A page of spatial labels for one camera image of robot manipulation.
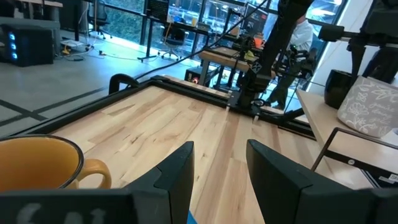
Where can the person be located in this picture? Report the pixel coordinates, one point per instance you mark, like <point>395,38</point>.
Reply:
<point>303,34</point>

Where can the yellow ceramic mug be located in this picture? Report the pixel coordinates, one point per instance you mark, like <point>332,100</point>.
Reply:
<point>37,165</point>

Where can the wooden background table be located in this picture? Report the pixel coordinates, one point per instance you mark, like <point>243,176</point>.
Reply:
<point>224,59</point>

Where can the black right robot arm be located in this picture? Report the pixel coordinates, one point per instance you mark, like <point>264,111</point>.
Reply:
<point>273,46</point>

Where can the black ceramic mug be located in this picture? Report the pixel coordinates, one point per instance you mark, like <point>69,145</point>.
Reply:
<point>337,90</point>

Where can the black metal table frame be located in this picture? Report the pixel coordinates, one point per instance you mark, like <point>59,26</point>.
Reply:
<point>77,112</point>

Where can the black office chair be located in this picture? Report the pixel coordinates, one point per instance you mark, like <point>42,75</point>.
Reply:
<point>172,42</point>
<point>101,15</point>

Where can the black computer tower blue lights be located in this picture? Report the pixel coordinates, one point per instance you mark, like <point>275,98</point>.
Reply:
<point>29,45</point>

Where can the white floral mug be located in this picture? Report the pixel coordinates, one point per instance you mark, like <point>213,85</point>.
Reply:
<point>370,107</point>

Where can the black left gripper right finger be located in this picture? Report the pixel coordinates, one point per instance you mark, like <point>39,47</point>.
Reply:
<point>280,193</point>

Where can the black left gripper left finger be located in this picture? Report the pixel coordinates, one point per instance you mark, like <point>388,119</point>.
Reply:
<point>174,186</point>

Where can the blue cloth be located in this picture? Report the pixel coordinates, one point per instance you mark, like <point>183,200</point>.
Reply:
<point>191,219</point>

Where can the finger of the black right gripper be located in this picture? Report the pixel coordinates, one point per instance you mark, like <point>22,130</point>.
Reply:
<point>385,63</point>
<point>357,59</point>

